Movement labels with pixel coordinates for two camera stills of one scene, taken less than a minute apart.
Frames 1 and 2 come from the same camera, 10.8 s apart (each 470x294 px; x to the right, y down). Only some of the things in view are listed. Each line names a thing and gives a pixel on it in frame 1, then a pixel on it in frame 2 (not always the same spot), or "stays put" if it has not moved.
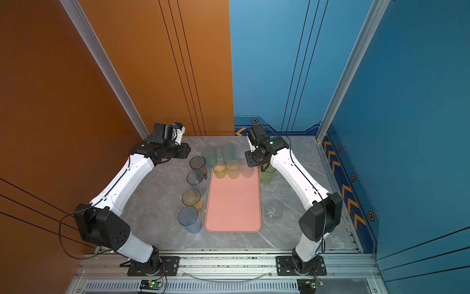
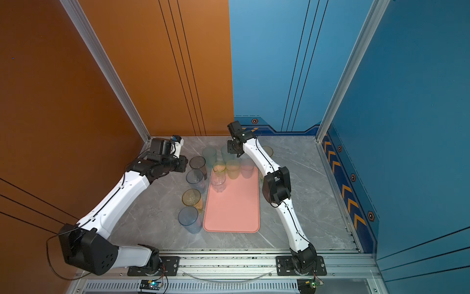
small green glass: (220, 169) stays put
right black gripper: (250, 162) -> (230, 147)
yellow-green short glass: (233, 168) stays put
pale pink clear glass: (246, 171) stays put
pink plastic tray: (233, 205) stays put
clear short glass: (273, 209) -> (218, 181)
